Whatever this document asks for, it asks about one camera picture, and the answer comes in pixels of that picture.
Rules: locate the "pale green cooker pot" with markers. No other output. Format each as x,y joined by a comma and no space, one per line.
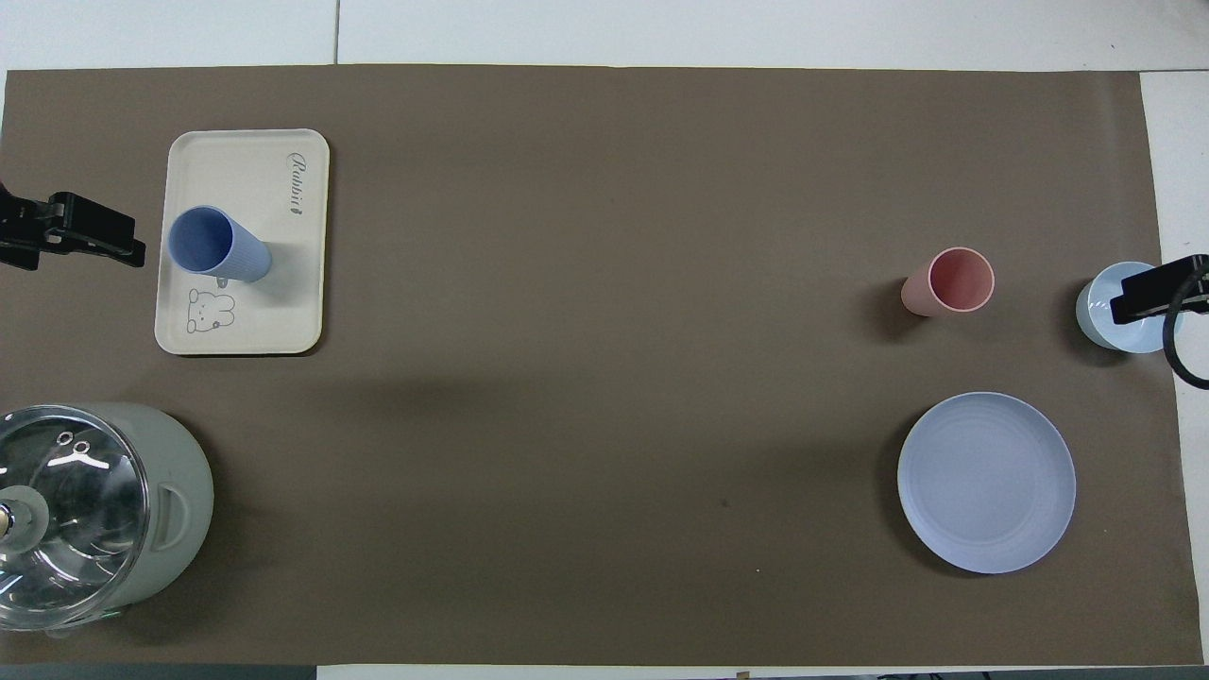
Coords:
179,491

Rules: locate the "light blue bowl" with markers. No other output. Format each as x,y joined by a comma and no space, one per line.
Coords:
1133,337

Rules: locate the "brown table mat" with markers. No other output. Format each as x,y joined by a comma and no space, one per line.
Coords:
604,397

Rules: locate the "blue plastic cup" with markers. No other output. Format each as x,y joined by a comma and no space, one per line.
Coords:
212,246

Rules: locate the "cream rabbit print tray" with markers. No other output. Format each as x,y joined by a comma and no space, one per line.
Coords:
255,170

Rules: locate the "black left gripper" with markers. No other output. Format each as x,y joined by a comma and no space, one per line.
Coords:
24,231

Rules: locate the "blue round plate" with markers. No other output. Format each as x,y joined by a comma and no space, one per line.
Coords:
987,482

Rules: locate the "pink plastic cup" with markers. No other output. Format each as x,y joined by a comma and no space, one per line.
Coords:
959,279

